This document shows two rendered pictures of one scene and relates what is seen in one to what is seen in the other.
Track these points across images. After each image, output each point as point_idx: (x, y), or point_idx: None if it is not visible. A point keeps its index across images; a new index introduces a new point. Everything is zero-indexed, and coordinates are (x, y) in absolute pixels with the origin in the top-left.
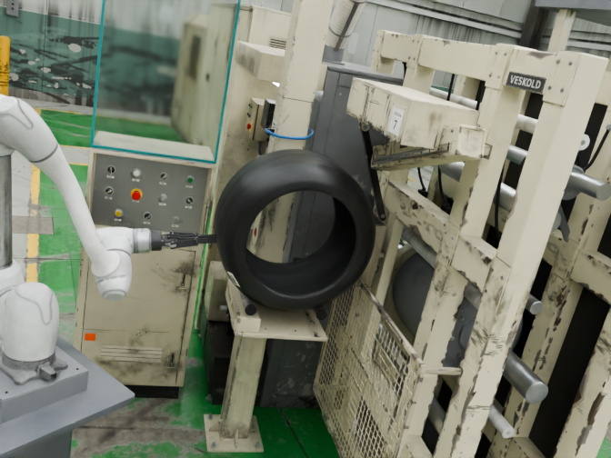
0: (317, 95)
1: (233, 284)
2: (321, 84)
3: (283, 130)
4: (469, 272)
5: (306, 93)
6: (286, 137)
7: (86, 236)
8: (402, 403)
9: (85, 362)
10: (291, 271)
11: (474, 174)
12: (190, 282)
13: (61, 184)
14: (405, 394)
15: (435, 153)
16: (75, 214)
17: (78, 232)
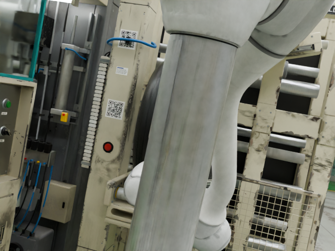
0: (90, 10)
1: (124, 205)
2: (107, 0)
3: (144, 39)
4: (297, 130)
5: (156, 4)
6: (151, 46)
7: (236, 170)
8: (237, 242)
9: None
10: None
11: (281, 67)
12: (6, 235)
13: (242, 95)
14: (300, 222)
15: (295, 52)
16: (236, 139)
17: (231, 167)
